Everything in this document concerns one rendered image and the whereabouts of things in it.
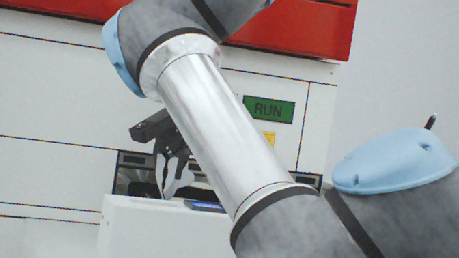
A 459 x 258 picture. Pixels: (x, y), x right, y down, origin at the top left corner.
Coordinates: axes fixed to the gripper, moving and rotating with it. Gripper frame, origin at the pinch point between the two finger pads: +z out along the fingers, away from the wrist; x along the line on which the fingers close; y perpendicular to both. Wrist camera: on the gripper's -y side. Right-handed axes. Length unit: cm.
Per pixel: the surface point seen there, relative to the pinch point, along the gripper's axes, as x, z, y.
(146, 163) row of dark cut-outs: 12.4, -4.2, 4.8
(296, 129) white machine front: -1.9, -15.3, 32.8
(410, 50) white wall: 83, -47, 190
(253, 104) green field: 2.7, -19.4, 23.3
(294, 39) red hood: -3.8, -33.8, 25.7
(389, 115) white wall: 85, -20, 186
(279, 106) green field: 0.0, -19.6, 28.5
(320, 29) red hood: -6.3, -36.8, 30.5
